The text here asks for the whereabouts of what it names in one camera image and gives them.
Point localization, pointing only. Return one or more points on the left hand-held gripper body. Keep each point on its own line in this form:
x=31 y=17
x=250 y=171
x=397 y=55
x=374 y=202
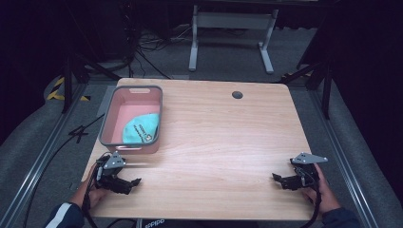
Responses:
x=109 y=172

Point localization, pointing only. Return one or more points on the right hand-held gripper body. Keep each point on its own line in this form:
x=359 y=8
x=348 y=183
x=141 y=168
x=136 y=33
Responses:
x=309 y=174

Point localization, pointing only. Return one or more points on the teal printed cloth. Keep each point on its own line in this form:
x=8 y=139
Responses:
x=141 y=128

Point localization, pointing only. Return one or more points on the pink basket with grey rim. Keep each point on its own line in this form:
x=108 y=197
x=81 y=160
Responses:
x=134 y=106

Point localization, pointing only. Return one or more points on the person's right hand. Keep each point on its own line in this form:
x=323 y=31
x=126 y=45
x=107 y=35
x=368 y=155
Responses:
x=326 y=198

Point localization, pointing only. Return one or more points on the person's left hand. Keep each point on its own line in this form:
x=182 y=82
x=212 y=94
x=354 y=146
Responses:
x=85 y=198

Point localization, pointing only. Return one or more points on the black tape cross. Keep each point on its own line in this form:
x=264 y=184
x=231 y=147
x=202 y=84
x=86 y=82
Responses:
x=79 y=133

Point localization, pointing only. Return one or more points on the black metal stand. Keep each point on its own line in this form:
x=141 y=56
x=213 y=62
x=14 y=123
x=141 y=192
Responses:
x=326 y=91
x=67 y=85

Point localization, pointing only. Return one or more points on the yellow black hazard tape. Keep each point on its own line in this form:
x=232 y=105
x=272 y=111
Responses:
x=53 y=94

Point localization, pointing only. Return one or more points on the aluminium floor rail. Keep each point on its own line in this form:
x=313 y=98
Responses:
x=345 y=158
x=38 y=164

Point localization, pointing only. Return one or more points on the white metal desk frame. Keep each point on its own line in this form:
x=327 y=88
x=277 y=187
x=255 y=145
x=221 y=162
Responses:
x=233 y=20

